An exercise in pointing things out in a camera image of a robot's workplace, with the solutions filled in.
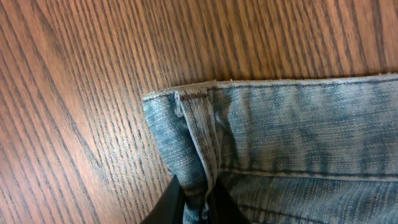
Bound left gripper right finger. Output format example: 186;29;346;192
208;179;249;224

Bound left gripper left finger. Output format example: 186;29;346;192
141;175;186;224

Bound light blue denim shorts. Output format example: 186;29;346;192
144;73;397;223

